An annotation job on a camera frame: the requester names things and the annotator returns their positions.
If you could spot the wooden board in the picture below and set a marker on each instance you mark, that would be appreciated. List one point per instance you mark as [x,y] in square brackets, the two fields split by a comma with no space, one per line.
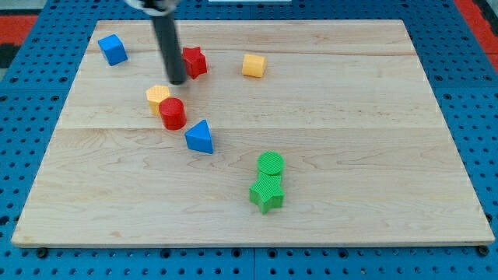
[369,158]

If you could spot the green star block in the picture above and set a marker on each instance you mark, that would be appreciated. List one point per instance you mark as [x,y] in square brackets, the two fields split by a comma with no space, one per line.
[266,192]

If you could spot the green cylinder block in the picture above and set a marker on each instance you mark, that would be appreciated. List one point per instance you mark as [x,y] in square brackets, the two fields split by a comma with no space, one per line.
[270,163]

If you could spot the red cylinder block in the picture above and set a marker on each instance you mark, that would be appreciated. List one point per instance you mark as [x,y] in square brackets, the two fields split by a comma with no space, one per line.
[172,113]

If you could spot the yellow hexagon block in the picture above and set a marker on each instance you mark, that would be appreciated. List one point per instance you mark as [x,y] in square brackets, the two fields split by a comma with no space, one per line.
[155,95]

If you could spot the blue triangle block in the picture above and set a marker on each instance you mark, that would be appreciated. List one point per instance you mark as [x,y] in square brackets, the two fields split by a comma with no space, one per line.
[199,138]

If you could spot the red star block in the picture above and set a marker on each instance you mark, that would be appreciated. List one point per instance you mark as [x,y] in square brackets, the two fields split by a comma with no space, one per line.
[195,62]

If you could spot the blue cube block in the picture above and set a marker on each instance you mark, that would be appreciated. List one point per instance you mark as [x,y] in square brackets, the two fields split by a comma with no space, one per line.
[113,49]

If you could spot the yellow cylinder block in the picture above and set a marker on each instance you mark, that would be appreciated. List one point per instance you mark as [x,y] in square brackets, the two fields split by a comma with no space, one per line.
[254,65]

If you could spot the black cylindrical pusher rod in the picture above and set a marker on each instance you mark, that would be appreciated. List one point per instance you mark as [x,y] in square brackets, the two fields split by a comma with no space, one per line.
[167,38]

